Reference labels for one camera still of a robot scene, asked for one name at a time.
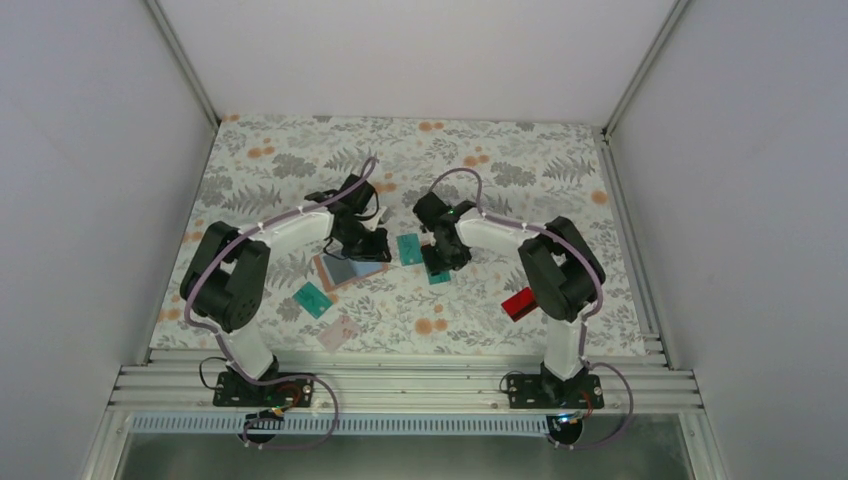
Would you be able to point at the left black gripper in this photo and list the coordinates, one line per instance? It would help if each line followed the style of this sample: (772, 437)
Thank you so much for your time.
(374, 252)

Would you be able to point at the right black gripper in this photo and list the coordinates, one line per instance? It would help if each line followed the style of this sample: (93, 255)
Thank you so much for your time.
(435, 268)

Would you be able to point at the teal card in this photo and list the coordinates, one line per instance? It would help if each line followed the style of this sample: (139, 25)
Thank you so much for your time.
(438, 277)
(314, 301)
(409, 247)

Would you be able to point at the pale pink card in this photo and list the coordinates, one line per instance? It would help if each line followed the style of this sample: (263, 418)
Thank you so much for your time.
(343, 329)

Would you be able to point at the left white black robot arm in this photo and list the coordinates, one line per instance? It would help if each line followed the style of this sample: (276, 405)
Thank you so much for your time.
(225, 281)

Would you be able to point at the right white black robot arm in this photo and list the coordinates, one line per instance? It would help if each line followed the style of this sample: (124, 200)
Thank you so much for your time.
(563, 274)

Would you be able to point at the red card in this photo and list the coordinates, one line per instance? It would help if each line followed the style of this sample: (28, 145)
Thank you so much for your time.
(520, 304)

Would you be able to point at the floral patterned table mat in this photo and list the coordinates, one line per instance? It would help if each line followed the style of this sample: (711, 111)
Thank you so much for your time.
(263, 165)

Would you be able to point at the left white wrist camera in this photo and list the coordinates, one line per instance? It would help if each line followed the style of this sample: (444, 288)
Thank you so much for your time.
(378, 219)

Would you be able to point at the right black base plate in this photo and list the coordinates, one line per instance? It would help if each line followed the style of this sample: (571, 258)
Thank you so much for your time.
(531, 391)

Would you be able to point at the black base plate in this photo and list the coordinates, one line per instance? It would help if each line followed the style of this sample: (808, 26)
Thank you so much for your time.
(232, 390)
(531, 391)

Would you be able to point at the grey slotted cable duct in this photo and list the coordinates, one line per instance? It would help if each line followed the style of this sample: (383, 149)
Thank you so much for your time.
(524, 425)

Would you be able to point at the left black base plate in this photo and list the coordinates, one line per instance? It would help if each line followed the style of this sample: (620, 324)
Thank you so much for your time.
(232, 390)

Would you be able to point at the aluminium rail frame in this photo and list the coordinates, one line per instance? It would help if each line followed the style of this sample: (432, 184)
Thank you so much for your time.
(393, 383)

